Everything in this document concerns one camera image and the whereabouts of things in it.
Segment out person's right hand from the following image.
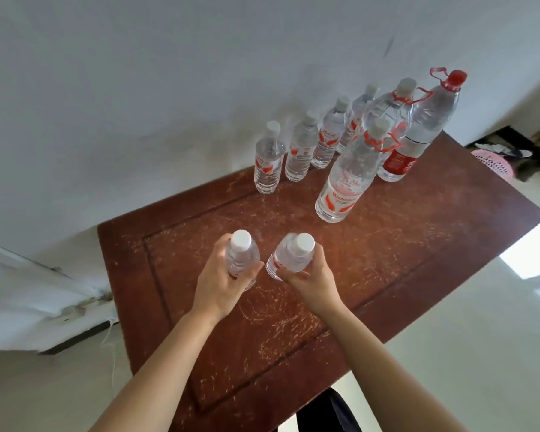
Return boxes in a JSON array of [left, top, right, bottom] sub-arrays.
[[278, 245, 347, 318]]

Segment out person's left hand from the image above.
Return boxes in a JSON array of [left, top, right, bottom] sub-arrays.
[[191, 232, 265, 327]]

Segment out small white-capped water bottle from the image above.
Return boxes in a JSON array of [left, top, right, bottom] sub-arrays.
[[224, 229, 262, 291], [310, 95, 352, 170], [336, 83, 381, 154], [253, 120, 287, 196], [284, 110, 320, 183], [265, 232, 317, 283]]

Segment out red-handled medium water bottle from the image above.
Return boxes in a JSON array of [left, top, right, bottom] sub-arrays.
[[314, 117, 404, 224]]

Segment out large bottle red ring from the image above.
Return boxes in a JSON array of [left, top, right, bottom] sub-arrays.
[[362, 77, 433, 149]]

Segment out red label red cap bottle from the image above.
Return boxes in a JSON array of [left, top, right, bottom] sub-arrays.
[[376, 67, 469, 183]]

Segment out person's right forearm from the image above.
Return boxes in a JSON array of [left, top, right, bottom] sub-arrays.
[[317, 305, 471, 432]]

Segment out person's left forearm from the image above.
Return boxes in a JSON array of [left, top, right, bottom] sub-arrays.
[[89, 309, 228, 432]]

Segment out person's black trousers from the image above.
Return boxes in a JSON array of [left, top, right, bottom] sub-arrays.
[[296, 386, 363, 432]]

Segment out dark red wooden table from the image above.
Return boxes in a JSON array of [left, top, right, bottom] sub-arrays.
[[97, 130, 540, 432]]

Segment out pink plastic basket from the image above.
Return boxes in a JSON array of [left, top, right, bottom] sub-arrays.
[[470, 149, 516, 184]]

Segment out cluster of dark shoes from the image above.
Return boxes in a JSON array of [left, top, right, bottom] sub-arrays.
[[475, 137, 540, 181]]

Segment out white floor cable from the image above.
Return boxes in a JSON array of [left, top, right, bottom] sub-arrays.
[[101, 319, 120, 388]]

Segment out white door frame trim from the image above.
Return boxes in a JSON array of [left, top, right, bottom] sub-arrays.
[[0, 238, 118, 352]]

